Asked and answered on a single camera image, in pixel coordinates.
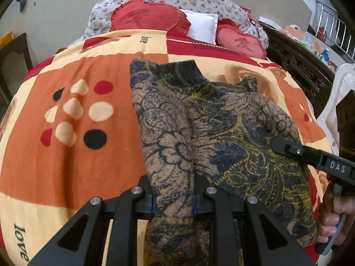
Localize dark floral patterned shirt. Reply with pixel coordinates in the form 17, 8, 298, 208
130, 59, 317, 265

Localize person right hand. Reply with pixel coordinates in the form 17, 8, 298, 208
316, 183, 355, 246

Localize white ornate chair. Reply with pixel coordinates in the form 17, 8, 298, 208
316, 64, 354, 155

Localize orange red patterned blanket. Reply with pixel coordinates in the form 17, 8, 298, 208
1, 29, 330, 265

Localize metal stair railing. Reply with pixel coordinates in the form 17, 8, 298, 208
308, 0, 354, 63

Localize right red heart pillow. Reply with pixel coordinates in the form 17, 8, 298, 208
216, 19, 266, 59

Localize red heart pillow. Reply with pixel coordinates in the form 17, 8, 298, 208
110, 0, 191, 36
216, 19, 266, 59

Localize small white pillow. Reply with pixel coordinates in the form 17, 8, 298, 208
182, 10, 218, 45

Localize dark wooden table left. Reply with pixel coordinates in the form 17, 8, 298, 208
1, 33, 32, 117

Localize floral white quilt roll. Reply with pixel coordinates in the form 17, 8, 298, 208
79, 0, 269, 49

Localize left red heart pillow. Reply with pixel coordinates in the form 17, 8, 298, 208
110, 0, 191, 36

